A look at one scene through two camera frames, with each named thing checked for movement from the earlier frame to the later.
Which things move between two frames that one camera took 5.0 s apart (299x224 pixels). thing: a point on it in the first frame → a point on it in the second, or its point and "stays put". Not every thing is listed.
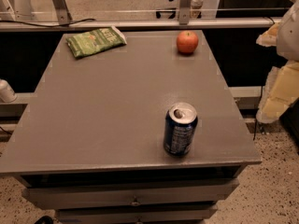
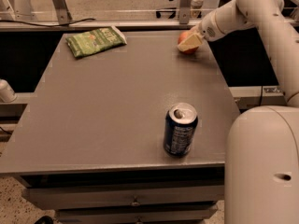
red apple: (187, 42) stays put
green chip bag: (85, 43) stays put
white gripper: (290, 36) → (209, 29)
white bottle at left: (7, 91) stays put
